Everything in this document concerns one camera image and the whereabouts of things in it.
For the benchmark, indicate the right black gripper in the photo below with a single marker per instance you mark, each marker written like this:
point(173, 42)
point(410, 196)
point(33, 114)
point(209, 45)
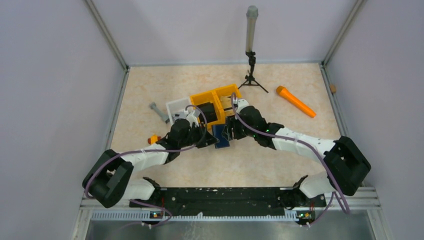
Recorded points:
point(227, 132)

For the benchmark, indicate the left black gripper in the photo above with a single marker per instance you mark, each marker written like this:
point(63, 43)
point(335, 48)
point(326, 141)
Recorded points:
point(208, 140)

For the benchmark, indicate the blue leather card holder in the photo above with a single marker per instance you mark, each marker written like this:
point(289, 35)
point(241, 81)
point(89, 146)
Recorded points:
point(217, 132)

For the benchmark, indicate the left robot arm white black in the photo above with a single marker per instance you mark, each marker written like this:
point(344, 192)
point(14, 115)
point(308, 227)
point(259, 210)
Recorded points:
point(108, 179)

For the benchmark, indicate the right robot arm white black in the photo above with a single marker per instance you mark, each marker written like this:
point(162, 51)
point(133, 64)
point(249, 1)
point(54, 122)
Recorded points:
point(345, 166)

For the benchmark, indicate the black object in bin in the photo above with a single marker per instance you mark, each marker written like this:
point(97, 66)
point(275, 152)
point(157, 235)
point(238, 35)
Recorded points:
point(209, 112)

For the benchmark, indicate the wooden blocks in bin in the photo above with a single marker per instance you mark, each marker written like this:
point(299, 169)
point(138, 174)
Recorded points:
point(226, 103)

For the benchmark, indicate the yellow plastic bin left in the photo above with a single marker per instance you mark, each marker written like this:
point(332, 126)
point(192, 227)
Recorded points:
point(209, 96)

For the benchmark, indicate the yellow plastic bin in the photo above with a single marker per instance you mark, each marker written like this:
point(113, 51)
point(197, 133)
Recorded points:
point(209, 96)
point(224, 94)

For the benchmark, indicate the yellow plastic bin right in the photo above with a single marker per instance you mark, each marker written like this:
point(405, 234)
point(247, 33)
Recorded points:
point(224, 94)

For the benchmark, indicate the white plastic bin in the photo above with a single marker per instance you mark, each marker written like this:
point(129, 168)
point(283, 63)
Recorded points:
point(176, 109)

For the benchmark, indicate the small orange red toy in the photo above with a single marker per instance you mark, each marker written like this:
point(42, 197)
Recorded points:
point(153, 139)

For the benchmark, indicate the black tripod stand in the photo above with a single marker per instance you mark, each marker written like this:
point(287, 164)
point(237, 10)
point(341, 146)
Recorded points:
point(250, 80)

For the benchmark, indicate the grey plastic bolt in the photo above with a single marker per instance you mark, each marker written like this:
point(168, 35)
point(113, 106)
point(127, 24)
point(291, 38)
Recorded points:
point(164, 117)

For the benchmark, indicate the grey microphone on stand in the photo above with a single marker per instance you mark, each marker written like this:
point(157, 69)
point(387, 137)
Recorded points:
point(251, 16)

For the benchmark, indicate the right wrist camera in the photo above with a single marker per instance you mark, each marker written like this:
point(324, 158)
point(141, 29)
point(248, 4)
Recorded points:
point(238, 104)

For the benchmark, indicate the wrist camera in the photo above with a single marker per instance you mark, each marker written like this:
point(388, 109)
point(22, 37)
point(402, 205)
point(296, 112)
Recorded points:
point(190, 115)
point(238, 104)

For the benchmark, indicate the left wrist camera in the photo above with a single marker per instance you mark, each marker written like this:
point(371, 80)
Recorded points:
point(190, 115)

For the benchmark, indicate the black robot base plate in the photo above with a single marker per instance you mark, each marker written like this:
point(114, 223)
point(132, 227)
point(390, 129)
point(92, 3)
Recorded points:
point(233, 201)

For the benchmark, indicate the white cable duct strip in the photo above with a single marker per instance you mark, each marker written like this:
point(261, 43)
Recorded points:
point(147, 216)

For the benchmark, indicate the small wooden piece on rail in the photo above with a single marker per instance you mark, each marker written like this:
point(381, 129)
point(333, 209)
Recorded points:
point(332, 88)

